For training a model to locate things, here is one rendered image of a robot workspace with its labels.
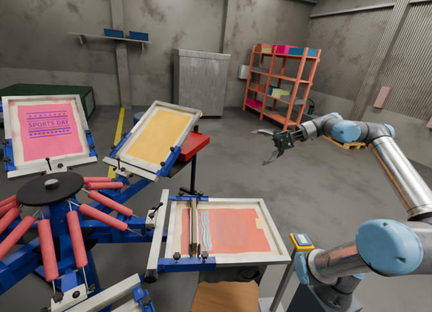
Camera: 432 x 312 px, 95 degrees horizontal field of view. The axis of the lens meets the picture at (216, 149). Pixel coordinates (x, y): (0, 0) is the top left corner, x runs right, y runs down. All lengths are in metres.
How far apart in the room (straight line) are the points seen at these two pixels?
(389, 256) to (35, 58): 8.23
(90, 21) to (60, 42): 1.06
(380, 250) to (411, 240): 0.06
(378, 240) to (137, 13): 7.65
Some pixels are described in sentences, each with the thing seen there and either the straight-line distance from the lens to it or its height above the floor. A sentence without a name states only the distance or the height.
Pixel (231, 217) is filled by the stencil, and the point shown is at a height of 0.96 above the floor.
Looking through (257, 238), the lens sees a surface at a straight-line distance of 1.58.
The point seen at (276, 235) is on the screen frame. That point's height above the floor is 0.99.
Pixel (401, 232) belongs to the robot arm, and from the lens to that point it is 0.63.
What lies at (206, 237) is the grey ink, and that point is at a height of 0.96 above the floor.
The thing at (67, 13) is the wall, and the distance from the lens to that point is 7.91.
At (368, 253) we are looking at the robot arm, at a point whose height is 1.71.
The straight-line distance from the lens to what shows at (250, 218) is 1.70.
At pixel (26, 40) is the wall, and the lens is 8.21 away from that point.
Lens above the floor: 2.11
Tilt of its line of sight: 26 degrees down
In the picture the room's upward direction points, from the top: 6 degrees clockwise
